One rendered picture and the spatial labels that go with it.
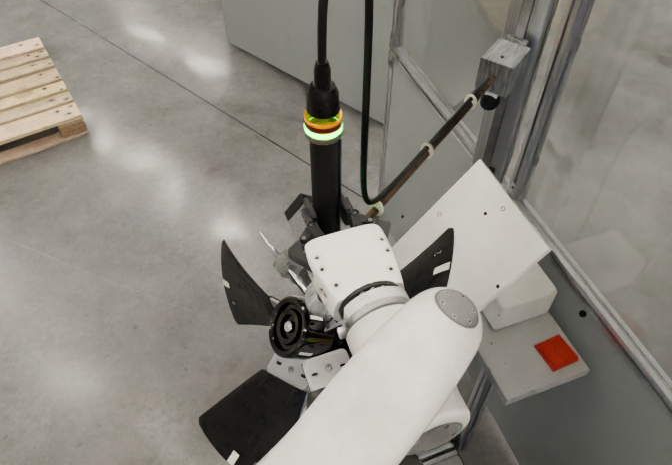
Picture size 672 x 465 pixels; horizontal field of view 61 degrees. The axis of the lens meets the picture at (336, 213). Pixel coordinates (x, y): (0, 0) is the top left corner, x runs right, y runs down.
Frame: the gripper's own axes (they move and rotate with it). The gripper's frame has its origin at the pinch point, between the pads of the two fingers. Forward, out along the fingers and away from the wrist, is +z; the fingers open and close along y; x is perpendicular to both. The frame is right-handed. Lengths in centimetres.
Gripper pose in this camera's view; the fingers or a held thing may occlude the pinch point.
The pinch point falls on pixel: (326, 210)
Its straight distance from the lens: 75.0
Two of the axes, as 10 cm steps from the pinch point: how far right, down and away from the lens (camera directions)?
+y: 9.4, -2.5, 2.3
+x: 0.0, -6.7, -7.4
